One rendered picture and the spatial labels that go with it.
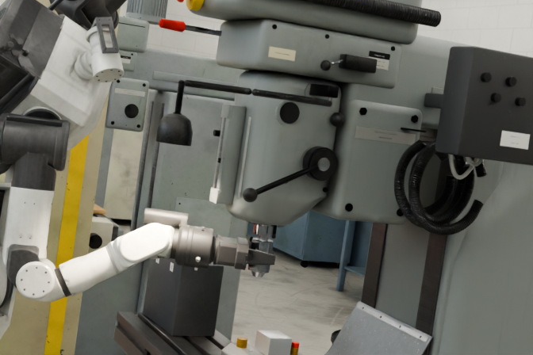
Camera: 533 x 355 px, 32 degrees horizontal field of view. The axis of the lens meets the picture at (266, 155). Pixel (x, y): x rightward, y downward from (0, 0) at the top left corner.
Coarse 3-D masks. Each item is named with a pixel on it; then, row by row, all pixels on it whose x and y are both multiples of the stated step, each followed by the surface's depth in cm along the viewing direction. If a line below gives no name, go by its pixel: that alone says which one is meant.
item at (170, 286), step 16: (160, 272) 245; (176, 272) 236; (192, 272) 235; (208, 272) 237; (160, 288) 244; (176, 288) 234; (192, 288) 235; (208, 288) 237; (144, 304) 252; (160, 304) 243; (176, 304) 234; (192, 304) 236; (208, 304) 238; (160, 320) 242; (176, 320) 234; (192, 320) 236; (208, 320) 238
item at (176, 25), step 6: (162, 18) 196; (162, 24) 196; (168, 24) 196; (174, 24) 197; (180, 24) 197; (174, 30) 198; (180, 30) 198; (192, 30) 199; (198, 30) 200; (204, 30) 200; (210, 30) 201; (216, 30) 202
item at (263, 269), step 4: (252, 244) 200; (252, 248) 200; (256, 248) 199; (260, 248) 199; (264, 248) 199; (268, 248) 199; (272, 248) 201; (264, 252) 199; (268, 252) 199; (248, 264) 201; (248, 268) 201; (252, 268) 199; (256, 268) 199; (260, 268) 199; (264, 268) 199; (268, 268) 200; (256, 272) 199; (260, 272) 199; (264, 272) 199; (268, 272) 201
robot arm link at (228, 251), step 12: (204, 228) 199; (204, 240) 196; (216, 240) 199; (228, 240) 200; (240, 240) 201; (192, 252) 196; (204, 252) 196; (216, 252) 197; (228, 252) 196; (240, 252) 195; (192, 264) 198; (204, 264) 197; (216, 264) 199; (228, 264) 197; (240, 264) 195
